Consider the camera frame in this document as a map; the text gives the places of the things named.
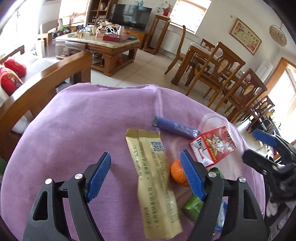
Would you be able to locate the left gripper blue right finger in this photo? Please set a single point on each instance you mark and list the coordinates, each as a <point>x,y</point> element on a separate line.
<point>193,174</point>

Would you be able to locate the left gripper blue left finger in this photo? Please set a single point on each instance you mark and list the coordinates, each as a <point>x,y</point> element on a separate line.
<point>95,175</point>

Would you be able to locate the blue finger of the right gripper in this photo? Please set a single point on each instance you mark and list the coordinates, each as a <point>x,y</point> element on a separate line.
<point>264,137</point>

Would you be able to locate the orange tangerine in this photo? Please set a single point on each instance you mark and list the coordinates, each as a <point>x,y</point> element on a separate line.
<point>178,173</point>

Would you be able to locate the red white milk carton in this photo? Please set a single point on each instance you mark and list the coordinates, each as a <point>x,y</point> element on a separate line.
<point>212,146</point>

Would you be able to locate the gold snack wrapper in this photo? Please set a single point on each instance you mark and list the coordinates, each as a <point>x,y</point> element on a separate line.
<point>157,201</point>

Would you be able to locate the green doublemint gum box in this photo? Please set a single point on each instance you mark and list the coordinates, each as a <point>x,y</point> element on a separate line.
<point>192,208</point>

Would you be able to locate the blue tissue pack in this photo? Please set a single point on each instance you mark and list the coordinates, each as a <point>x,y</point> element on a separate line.
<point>221,217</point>

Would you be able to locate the purple tablecloth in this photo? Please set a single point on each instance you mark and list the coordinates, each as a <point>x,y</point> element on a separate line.
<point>81,123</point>

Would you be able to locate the wooden dining chair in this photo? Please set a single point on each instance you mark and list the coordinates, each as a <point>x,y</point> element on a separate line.
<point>243,94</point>
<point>218,69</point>
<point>178,53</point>

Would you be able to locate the clear round plastic lid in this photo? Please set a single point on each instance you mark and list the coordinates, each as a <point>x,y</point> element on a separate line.
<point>212,121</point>

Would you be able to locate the blue stick wrapper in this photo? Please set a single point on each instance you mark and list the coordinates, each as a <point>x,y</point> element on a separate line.
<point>174,127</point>

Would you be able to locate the white standing air conditioner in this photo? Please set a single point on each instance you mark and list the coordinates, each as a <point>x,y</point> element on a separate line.
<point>264,70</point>

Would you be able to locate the crystal ceiling lamp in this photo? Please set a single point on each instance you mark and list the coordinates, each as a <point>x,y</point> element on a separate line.
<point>278,35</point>

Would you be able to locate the framed floral picture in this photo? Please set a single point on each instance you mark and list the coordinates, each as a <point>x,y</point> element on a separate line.
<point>245,36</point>

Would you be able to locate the wooden coffee table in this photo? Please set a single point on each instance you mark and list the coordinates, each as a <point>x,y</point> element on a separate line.
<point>114,55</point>

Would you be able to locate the tall wooden plant stand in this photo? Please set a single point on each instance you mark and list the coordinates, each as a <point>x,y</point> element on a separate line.
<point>156,33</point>

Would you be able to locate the red cushion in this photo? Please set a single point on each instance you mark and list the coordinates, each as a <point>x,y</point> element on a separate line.
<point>10,81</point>
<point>15,66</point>

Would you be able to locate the black flat television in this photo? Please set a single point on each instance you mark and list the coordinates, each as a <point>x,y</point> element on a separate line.
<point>131,16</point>

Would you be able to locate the wooden bookshelf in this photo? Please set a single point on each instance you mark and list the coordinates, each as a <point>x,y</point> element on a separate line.
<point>98,9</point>

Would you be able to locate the wooden sofa frame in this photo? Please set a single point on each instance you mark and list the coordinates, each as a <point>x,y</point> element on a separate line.
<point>37,92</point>

